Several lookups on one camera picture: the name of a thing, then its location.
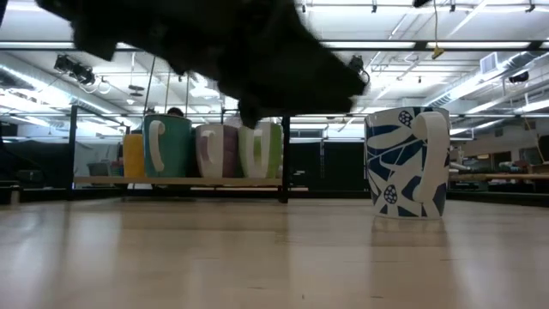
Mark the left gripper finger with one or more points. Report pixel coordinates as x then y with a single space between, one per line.
250 118

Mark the yellow mug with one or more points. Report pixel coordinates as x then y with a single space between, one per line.
134 156

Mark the blue white floral mug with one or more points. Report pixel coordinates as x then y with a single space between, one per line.
386 171

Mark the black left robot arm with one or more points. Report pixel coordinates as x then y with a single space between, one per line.
98 26

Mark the person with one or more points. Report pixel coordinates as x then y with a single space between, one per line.
175 111

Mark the black partition panels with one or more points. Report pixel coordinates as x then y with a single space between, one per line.
334 167

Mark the black ceiling spotlight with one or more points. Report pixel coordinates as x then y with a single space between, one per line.
75 70

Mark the wooden shelf black frame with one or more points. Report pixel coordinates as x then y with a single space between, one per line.
171 181

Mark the black ceiling-mounted camera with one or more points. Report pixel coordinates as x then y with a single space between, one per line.
359 64

